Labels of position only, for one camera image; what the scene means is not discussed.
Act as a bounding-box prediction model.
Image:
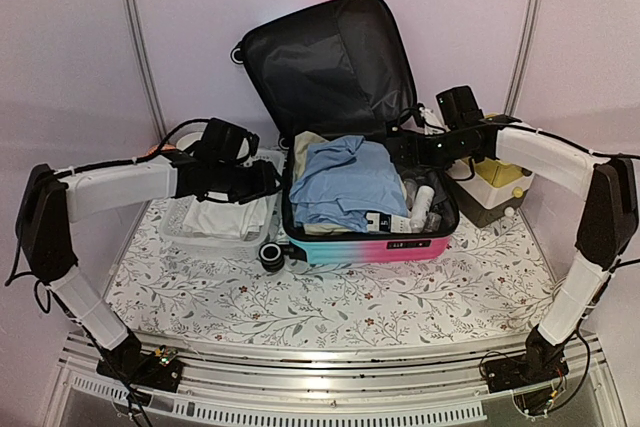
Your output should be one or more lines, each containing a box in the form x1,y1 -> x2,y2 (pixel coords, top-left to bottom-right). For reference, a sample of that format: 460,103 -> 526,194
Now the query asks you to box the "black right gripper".
391,126 -> 477,171

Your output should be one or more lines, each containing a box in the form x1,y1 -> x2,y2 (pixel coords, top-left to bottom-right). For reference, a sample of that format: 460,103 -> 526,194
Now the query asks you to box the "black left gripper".
213,159 -> 289,205

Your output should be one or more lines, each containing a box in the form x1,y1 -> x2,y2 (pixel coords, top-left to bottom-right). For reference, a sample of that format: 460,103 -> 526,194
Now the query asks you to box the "white garment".
182,199 -> 268,240

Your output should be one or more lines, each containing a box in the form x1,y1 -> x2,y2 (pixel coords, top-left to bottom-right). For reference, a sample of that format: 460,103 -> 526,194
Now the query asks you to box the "light blue shirt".
288,135 -> 408,233

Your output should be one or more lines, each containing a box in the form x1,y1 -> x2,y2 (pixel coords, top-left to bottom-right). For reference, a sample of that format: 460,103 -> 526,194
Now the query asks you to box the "pink and teal kids suitcase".
231,0 -> 460,272

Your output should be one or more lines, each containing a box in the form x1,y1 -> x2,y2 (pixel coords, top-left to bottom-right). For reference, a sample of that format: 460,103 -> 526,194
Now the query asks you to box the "beige garment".
293,131 -> 332,236

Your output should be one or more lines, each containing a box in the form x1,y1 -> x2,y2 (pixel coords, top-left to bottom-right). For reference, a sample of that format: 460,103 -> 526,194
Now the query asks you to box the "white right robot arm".
387,86 -> 639,392

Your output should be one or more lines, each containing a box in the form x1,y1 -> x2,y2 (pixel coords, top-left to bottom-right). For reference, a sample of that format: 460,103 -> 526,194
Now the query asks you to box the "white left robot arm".
15,118 -> 282,392

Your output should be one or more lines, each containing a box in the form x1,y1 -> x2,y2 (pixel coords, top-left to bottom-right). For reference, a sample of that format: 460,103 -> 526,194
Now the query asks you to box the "white cylindrical bottle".
409,185 -> 435,233

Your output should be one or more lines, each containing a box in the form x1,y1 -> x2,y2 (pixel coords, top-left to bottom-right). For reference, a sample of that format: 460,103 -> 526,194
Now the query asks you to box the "white ceramic bowl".
175,132 -> 203,151

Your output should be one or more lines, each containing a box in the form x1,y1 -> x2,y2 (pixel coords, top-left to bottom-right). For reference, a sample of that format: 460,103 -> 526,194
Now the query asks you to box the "black and white sock pack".
365,212 -> 412,234

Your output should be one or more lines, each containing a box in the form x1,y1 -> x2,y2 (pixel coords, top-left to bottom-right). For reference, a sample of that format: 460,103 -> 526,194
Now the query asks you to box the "yellow top drawer box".
446,115 -> 534,228

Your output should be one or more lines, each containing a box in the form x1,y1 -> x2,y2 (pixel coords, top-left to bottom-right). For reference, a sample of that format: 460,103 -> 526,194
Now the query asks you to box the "orange patterned small dish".
145,145 -> 174,157

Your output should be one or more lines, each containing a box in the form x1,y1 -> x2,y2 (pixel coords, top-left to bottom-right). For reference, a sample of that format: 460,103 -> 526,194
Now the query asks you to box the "white perforated plastic basket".
158,148 -> 286,263

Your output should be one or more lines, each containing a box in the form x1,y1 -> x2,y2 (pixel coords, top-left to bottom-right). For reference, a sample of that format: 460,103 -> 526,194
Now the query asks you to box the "floral patterned table mat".
106,201 -> 554,350

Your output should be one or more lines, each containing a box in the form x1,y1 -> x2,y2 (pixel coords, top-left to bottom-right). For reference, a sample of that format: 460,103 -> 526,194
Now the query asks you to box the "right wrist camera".
412,103 -> 446,135

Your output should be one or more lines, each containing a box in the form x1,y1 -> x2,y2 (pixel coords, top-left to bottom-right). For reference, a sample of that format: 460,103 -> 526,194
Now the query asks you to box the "right wall aluminium post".
504,0 -> 542,116

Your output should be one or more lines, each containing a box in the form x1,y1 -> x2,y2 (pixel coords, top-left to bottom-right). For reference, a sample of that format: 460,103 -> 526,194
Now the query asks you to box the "wall aluminium post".
122,0 -> 167,138
504,0 -> 542,116

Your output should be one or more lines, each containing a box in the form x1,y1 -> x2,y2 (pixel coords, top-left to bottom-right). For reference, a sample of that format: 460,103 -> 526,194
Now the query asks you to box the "aluminium front rail frame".
44,332 -> 627,426

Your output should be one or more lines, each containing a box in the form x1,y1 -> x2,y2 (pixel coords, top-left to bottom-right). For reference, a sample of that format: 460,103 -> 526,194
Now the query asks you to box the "left wall aluminium post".
122,0 -> 167,138

